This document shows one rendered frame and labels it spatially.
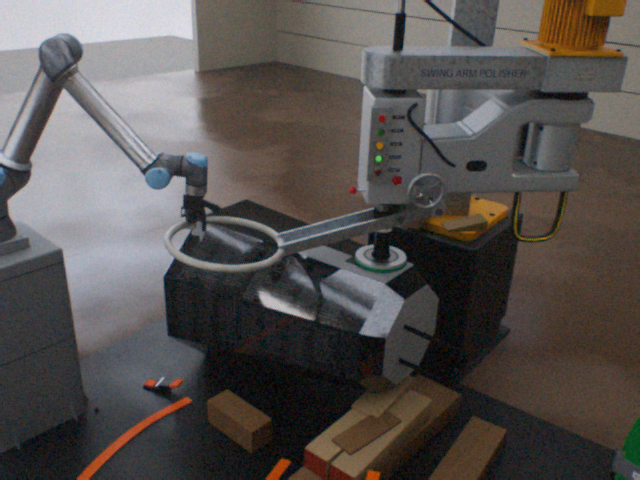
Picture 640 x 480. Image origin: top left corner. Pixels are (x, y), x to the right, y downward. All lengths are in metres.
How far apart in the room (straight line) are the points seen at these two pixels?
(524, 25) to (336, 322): 6.70
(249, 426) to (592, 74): 1.95
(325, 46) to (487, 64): 8.45
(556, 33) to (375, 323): 1.27
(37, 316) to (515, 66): 2.12
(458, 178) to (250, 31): 8.93
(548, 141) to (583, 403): 1.43
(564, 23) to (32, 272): 2.24
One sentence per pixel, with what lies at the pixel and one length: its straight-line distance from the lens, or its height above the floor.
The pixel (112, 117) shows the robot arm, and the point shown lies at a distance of 2.65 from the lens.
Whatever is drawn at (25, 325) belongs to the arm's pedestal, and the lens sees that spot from 2.99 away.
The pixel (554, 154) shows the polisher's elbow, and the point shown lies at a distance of 2.78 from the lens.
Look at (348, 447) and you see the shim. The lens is 2.72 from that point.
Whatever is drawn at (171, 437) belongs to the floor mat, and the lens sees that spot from 3.13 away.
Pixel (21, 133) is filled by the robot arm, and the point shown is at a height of 1.29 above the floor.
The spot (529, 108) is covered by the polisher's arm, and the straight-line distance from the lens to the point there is 2.67.
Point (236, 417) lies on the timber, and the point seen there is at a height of 0.14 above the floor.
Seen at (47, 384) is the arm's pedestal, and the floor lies 0.24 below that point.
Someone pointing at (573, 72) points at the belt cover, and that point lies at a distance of 2.68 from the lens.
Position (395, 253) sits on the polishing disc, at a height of 0.83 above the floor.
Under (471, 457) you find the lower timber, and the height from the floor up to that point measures 0.11.
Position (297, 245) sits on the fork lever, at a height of 0.91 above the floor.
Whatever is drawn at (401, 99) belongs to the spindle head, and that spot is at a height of 1.52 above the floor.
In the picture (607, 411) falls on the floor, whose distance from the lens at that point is 3.60.
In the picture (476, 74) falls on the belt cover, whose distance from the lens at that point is 2.55.
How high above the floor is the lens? 2.07
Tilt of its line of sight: 26 degrees down
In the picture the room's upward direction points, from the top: 2 degrees clockwise
